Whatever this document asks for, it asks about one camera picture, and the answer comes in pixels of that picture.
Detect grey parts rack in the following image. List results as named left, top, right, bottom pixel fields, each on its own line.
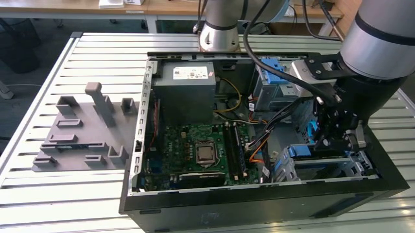
left=30, top=82, right=139, bottom=173

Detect blue data wire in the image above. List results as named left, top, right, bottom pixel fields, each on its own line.
left=305, top=120, right=318, bottom=144

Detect CPU socket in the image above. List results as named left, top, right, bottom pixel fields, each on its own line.
left=193, top=139, right=221, bottom=170

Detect installed RAM stick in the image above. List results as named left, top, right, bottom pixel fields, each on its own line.
left=233, top=125, right=248, bottom=177

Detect silver CPU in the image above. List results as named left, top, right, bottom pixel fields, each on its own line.
left=196, top=146, right=216, bottom=163

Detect wooden desk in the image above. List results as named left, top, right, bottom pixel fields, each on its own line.
left=0, top=0, right=344, bottom=37

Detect hard disk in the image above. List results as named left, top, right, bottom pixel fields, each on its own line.
left=288, top=144, right=349, bottom=160

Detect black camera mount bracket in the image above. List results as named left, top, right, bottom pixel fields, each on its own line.
left=306, top=53, right=345, bottom=81

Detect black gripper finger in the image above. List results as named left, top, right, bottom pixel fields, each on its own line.
left=312, top=110, right=349, bottom=153
left=329, top=120, right=368, bottom=151

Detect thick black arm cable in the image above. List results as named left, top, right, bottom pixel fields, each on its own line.
left=242, top=0, right=341, bottom=107

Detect black PC case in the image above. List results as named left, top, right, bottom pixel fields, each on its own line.
left=117, top=51, right=410, bottom=231

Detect grey power supply unit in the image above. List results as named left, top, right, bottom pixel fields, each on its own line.
left=151, top=62, right=217, bottom=124

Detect yellow wires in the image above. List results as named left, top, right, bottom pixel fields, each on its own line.
left=213, top=77, right=242, bottom=114

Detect metal optical drive cage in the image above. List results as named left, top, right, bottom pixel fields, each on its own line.
left=252, top=58, right=317, bottom=112

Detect orange wires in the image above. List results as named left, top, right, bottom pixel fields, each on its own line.
left=248, top=149, right=266, bottom=164

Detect black cable bundle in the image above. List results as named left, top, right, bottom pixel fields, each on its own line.
left=252, top=96, right=320, bottom=151

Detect blue plastic drive latch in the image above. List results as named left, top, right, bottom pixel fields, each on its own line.
left=260, top=59, right=289, bottom=85

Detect green motherboard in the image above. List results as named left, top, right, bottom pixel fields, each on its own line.
left=141, top=122, right=269, bottom=192

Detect black RAM slot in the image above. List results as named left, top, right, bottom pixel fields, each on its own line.
left=224, top=123, right=237, bottom=179

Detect black office chair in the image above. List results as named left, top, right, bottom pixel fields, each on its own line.
left=0, top=18, right=41, bottom=73

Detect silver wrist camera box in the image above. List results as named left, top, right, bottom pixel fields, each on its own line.
left=289, top=59, right=337, bottom=98

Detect metal disk bay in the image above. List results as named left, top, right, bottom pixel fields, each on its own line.
left=274, top=143, right=373, bottom=182

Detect black graphics card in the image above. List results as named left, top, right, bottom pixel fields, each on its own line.
left=177, top=171, right=226, bottom=189

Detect white cardboard box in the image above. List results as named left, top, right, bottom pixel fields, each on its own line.
left=98, top=0, right=125, bottom=10

